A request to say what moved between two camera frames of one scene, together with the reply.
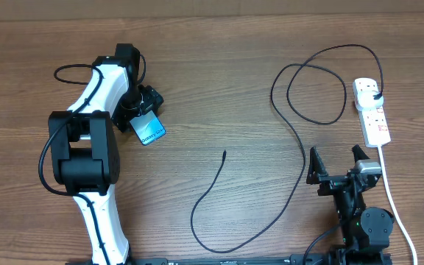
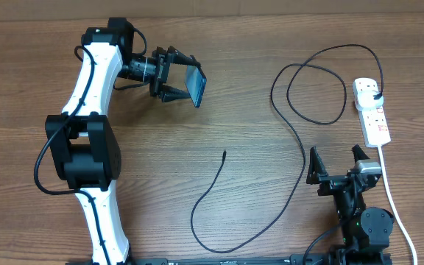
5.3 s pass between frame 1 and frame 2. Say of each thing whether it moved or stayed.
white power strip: stayed
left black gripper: moved
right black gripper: stayed
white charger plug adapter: stayed
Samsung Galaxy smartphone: moved
